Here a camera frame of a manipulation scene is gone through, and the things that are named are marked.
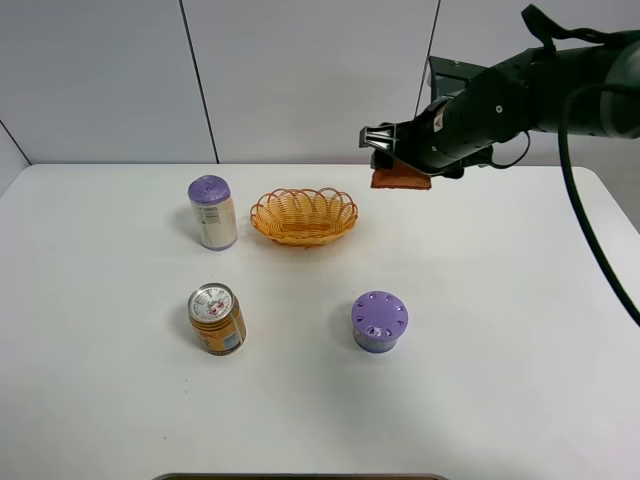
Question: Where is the orange waffle slice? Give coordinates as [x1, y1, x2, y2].
[371, 162, 432, 190]

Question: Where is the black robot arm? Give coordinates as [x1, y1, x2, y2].
[359, 31, 639, 178]

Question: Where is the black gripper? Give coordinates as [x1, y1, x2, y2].
[359, 68, 531, 176]

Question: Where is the orange drink can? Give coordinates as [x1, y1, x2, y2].
[187, 283, 247, 356]

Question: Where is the purple roll with white label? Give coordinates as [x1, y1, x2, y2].
[188, 175, 238, 251]

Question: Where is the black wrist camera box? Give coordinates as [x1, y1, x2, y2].
[426, 56, 486, 112]

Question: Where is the purple lidded round container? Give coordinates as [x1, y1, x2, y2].
[351, 291, 409, 354]

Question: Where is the orange woven wicker basket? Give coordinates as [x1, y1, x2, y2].
[249, 187, 359, 248]

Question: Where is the black cable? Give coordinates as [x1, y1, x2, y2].
[521, 3, 640, 326]

